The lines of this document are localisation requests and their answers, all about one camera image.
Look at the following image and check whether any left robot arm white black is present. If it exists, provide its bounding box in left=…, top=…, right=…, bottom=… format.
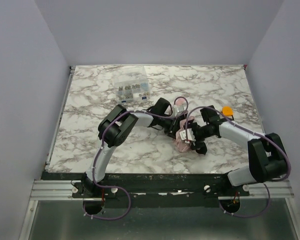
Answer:
left=81, top=97, right=189, bottom=193

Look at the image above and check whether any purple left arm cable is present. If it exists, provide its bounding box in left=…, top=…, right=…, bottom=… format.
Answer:
left=82, top=96, right=191, bottom=221

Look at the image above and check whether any yellow tape measure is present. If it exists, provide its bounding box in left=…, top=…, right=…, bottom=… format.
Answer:
left=221, top=106, right=234, bottom=120

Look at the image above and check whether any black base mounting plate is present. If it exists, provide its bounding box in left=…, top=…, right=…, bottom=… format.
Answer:
left=41, top=171, right=250, bottom=209

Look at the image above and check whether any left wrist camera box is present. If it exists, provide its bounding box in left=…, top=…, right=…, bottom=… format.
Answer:
left=171, top=104, right=187, bottom=117

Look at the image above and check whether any pink folding umbrella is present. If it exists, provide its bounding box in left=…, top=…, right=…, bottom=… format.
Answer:
left=173, top=96, right=194, bottom=153

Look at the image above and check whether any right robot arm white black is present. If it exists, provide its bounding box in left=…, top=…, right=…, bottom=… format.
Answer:
left=184, top=105, right=291, bottom=187

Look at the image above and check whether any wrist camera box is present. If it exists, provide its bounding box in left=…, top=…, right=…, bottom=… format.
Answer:
left=171, top=104, right=187, bottom=117
left=179, top=128, right=196, bottom=143

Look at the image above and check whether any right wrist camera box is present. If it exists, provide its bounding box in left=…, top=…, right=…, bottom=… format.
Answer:
left=179, top=128, right=196, bottom=143

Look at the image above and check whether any clear plastic organizer box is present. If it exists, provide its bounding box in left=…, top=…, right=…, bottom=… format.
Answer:
left=112, top=65, right=151, bottom=104

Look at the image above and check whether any aluminium frame rail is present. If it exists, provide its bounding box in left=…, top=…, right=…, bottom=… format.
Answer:
left=17, top=178, right=73, bottom=240

